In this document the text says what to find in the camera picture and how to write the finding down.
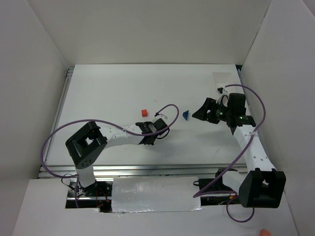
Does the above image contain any orange-red wood cube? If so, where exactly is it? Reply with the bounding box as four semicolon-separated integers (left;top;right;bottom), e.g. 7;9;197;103
141;109;148;117

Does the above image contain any blue triangular wood block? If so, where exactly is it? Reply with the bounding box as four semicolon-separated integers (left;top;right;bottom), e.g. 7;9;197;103
182;110;189;121

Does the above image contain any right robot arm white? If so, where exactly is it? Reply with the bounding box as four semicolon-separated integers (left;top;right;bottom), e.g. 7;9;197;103
192;93;286;208

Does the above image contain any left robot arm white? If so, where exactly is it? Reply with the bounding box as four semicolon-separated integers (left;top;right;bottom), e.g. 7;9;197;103
65;115;167;196

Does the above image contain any silver foil tape sheet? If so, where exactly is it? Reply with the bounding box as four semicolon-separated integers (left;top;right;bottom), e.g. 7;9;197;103
111;177;202;213

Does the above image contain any orange object at edge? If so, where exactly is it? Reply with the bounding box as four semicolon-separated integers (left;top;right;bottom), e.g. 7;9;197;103
259;229;271;236

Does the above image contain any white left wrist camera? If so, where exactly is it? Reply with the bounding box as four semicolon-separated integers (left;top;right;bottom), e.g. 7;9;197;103
155;113;167;120

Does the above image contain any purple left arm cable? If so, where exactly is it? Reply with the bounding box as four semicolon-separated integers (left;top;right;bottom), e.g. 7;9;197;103
39;104;180;209

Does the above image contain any aluminium frame rail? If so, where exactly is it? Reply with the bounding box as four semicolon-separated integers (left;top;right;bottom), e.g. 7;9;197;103
38;64;246;178

